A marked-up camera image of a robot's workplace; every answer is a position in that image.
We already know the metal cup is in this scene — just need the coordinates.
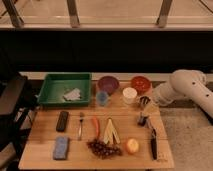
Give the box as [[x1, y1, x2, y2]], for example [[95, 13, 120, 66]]
[[139, 96, 151, 109]]

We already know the red bowl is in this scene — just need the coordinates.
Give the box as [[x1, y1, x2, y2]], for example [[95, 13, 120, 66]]
[[131, 76, 151, 94]]

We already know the dark chair at left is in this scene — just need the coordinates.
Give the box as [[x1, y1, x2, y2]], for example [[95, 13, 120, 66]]
[[0, 73, 38, 170]]

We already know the orange fruit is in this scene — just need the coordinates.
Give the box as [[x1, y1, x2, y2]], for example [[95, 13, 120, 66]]
[[125, 138, 139, 154]]

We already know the green plastic tray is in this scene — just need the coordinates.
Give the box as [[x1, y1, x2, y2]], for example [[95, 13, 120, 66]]
[[38, 73, 92, 107]]

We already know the black rectangular block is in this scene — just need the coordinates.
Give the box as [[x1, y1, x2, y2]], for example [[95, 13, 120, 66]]
[[56, 111, 69, 132]]

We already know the orange carrot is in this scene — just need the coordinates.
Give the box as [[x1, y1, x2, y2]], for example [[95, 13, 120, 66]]
[[92, 117, 100, 138]]

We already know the small black clip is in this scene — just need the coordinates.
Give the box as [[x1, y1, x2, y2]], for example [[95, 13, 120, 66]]
[[138, 113, 148, 126]]

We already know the metal fork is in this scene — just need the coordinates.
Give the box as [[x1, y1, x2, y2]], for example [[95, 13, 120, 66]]
[[78, 112, 84, 141]]

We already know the blue plastic cup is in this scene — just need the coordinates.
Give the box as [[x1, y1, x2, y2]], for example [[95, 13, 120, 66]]
[[96, 91, 109, 106]]

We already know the crumpled white paper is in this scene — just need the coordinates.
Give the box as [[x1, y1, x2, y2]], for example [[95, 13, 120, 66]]
[[63, 88, 81, 101]]

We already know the dark grape bunch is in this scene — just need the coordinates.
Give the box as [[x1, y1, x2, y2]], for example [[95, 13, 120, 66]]
[[87, 139, 122, 159]]

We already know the blue sponge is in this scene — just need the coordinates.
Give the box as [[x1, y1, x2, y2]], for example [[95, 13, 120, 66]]
[[53, 136, 69, 160]]

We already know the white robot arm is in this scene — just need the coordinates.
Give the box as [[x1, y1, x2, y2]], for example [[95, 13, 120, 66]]
[[152, 69, 213, 119]]

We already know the white cup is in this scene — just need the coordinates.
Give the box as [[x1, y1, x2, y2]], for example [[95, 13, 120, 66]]
[[122, 87, 137, 104]]

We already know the purple bowl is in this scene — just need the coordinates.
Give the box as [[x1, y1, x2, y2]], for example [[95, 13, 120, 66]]
[[97, 76, 119, 95]]

